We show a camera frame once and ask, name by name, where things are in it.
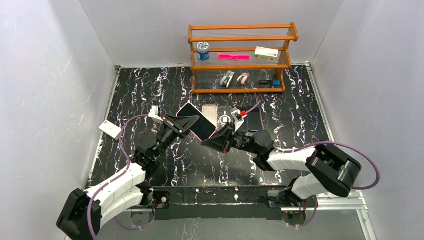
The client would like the dark phone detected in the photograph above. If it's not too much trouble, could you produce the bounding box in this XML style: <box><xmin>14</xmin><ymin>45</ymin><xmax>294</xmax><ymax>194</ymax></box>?
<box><xmin>237</xmin><ymin>106</ymin><xmax>248</xmax><ymax>133</ymax></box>

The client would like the clear phone case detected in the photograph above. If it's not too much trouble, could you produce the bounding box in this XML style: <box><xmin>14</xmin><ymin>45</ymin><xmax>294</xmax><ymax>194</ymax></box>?
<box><xmin>217</xmin><ymin>106</ymin><xmax>234</xmax><ymax>129</ymax></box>

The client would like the beige phone case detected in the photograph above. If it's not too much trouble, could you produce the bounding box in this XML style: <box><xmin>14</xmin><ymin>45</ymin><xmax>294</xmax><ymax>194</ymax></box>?
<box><xmin>202</xmin><ymin>104</ymin><xmax>218</xmax><ymax>127</ymax></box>

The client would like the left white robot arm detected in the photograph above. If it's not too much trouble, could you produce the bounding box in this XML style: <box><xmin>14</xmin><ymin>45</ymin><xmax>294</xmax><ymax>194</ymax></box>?
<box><xmin>56</xmin><ymin>114</ymin><xmax>200</xmax><ymax>240</ymax></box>

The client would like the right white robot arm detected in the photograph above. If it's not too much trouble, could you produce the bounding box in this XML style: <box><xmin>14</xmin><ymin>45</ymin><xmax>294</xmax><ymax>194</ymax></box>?
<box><xmin>201</xmin><ymin>123</ymin><xmax>362</xmax><ymax>200</ymax></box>

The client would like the white box with red label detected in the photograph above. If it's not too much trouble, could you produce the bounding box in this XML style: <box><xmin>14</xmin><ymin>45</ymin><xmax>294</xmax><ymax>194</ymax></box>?
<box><xmin>98</xmin><ymin>120</ymin><xmax>122</xmax><ymax>141</ymax></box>

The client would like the blue grey stapler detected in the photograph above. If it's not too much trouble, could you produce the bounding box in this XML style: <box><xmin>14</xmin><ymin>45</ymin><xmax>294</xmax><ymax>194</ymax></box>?
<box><xmin>219</xmin><ymin>70</ymin><xmax>235</xmax><ymax>88</ymax></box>

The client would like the black blue small device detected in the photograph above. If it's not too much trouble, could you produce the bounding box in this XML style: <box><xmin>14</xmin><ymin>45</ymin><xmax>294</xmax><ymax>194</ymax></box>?
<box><xmin>259</xmin><ymin>80</ymin><xmax>281</xmax><ymax>88</ymax></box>

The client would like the pink white stapler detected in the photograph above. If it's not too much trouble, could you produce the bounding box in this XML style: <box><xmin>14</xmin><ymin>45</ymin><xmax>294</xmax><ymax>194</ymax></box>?
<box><xmin>236</xmin><ymin>73</ymin><xmax>249</xmax><ymax>86</ymax></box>

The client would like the blue white round jar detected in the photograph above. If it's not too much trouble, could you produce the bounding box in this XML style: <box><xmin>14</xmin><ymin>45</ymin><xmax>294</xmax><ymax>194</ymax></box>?
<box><xmin>196</xmin><ymin>41</ymin><xmax>210</xmax><ymax>61</ymax></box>

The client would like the orange wooden shelf rack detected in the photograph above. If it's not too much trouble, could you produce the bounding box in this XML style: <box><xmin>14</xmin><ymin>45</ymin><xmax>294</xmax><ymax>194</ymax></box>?
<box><xmin>187</xmin><ymin>22</ymin><xmax>299</xmax><ymax>95</ymax></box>

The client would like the pink plastic ruler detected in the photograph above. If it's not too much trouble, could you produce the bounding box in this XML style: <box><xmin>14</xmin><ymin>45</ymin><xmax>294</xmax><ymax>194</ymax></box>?
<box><xmin>217</xmin><ymin>53</ymin><xmax>250</xmax><ymax>60</ymax></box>

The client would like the white cardboard box on shelf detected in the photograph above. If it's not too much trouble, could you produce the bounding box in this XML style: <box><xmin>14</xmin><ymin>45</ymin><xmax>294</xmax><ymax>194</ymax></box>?
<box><xmin>254</xmin><ymin>46</ymin><xmax>279</xmax><ymax>62</ymax></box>

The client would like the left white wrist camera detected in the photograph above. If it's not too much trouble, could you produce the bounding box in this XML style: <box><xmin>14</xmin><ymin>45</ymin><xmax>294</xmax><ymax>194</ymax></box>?
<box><xmin>148</xmin><ymin>105</ymin><xmax>163</xmax><ymax>124</ymax></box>

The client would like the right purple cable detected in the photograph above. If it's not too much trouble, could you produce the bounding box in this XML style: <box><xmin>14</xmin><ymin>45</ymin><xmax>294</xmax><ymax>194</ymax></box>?
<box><xmin>245</xmin><ymin>100</ymin><xmax>381</xmax><ymax>191</ymax></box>

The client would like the purple cable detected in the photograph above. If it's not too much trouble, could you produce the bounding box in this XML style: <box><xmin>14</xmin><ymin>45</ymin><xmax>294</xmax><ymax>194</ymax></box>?
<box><xmin>86</xmin><ymin>114</ymin><xmax>152</xmax><ymax>240</ymax></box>
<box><xmin>245</xmin><ymin>100</ymin><xmax>381</xmax><ymax>191</ymax></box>

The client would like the left black motor mount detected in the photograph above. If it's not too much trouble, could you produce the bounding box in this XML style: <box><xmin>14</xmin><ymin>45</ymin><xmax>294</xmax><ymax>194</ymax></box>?
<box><xmin>152</xmin><ymin>190</ymin><xmax>171</xmax><ymax>210</ymax></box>

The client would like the black motor mount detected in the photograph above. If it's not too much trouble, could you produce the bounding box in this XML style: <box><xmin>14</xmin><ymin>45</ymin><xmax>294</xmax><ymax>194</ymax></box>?
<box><xmin>152</xmin><ymin>190</ymin><xmax>171</xmax><ymax>210</ymax></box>
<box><xmin>259</xmin><ymin>190</ymin><xmax>308</xmax><ymax>227</ymax></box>

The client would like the right black motor mount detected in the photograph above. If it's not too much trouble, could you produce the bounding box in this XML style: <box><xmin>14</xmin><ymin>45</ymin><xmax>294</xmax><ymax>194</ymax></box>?
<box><xmin>259</xmin><ymin>190</ymin><xmax>308</xmax><ymax>227</ymax></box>

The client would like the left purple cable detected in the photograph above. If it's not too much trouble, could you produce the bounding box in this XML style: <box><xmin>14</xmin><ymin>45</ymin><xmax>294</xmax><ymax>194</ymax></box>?
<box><xmin>86</xmin><ymin>114</ymin><xmax>152</xmax><ymax>240</ymax></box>

